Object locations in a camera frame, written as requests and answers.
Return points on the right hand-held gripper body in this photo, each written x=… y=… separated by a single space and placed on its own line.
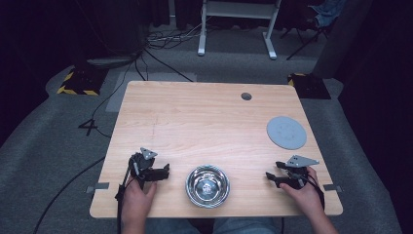
x=297 y=169

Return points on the person's left hand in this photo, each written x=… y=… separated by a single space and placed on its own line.
x=136 y=203

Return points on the grey round disc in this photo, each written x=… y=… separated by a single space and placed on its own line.
x=286 y=132

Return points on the stainless steel bowl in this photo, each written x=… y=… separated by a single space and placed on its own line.
x=207 y=187

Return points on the black yellow striped stand base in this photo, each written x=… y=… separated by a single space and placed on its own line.
x=81 y=83
x=310 y=86

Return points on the blue cloth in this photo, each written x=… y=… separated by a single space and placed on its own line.
x=328 y=11

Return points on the grey tape strip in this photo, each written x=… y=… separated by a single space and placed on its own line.
x=332 y=187
x=99 y=187

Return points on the black folding chair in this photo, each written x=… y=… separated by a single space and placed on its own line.
x=308 y=34

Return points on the person's right hand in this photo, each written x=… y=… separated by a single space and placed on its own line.
x=308 y=198

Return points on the grey curtain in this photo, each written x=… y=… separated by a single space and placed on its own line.
x=344 y=35

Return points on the white desk frame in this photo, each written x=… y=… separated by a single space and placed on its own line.
x=238 y=9

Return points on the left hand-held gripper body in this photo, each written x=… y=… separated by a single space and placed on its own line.
x=142 y=164

